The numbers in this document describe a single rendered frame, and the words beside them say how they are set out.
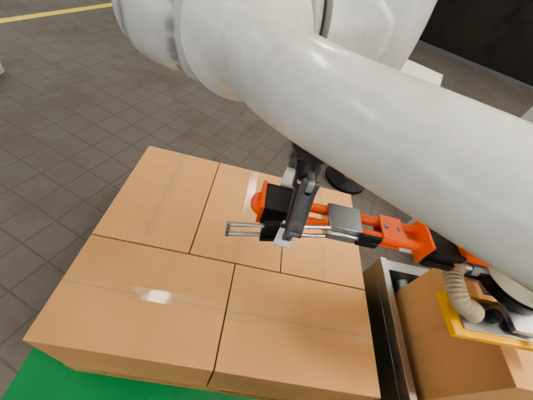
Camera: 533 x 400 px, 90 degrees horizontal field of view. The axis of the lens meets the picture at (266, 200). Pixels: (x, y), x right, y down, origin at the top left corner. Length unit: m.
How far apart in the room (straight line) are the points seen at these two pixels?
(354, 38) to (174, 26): 0.15
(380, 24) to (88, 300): 1.12
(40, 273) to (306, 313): 1.43
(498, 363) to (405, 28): 0.91
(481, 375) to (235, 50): 1.04
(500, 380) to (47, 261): 2.01
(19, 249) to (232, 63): 1.95
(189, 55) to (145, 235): 1.08
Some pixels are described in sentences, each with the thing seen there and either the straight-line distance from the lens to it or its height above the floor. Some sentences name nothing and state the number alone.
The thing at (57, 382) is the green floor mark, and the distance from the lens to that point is 1.70.
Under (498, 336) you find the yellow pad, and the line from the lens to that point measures 0.84.
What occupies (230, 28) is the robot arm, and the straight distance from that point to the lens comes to 0.19.
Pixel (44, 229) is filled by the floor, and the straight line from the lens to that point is 2.09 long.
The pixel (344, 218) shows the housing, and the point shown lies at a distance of 0.57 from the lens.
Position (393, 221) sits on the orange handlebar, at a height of 1.20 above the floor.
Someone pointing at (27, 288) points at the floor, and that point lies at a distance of 1.92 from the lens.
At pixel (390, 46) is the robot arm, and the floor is 1.53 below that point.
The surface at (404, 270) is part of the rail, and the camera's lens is 1.46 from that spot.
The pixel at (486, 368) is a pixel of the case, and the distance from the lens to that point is 1.07.
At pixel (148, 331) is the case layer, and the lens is 1.09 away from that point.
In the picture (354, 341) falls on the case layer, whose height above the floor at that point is 0.54.
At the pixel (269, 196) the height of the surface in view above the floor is 1.21.
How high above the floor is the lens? 1.59
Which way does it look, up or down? 48 degrees down
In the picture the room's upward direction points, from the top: 19 degrees clockwise
